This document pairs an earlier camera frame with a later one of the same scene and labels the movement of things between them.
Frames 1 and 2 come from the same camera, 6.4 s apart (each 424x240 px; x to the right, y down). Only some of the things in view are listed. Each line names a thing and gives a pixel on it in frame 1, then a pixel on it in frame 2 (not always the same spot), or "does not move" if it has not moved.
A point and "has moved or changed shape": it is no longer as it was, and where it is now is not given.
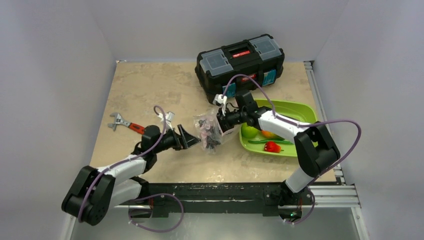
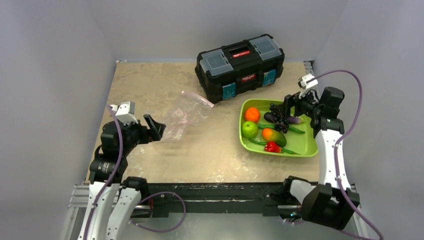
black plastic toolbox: [247, 65] does not move
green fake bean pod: [265, 141] -> [283, 149]
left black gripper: [188, 140] -> [146, 136]
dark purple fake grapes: [210, 143] has moved or changed shape
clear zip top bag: [211, 135] -> [190, 109]
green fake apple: [249, 132] does not move
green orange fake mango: [271, 135] does not move
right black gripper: [223, 120] -> [294, 104]
